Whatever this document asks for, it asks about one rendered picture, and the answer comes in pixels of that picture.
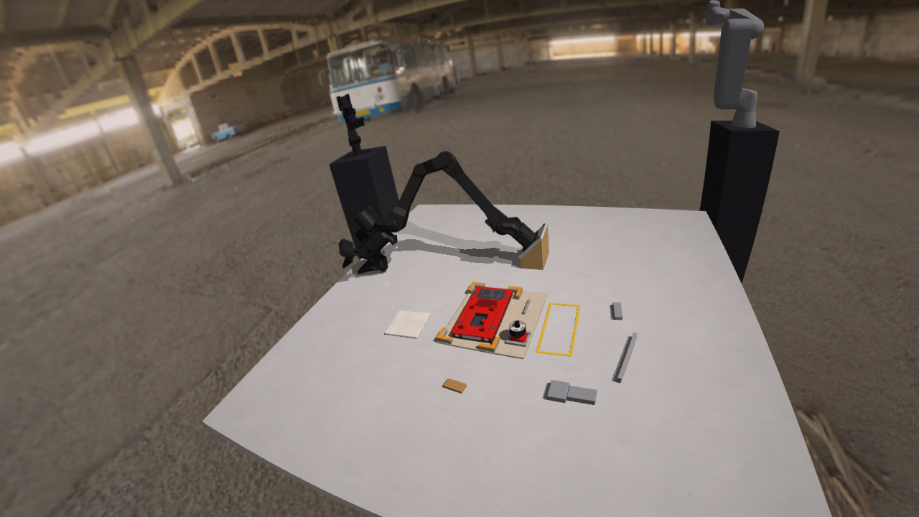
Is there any brown wooden plank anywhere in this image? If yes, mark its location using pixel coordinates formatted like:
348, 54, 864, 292
443, 378, 467, 393

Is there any white flat square pad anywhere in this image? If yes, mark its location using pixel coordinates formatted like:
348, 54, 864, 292
385, 310, 430, 339

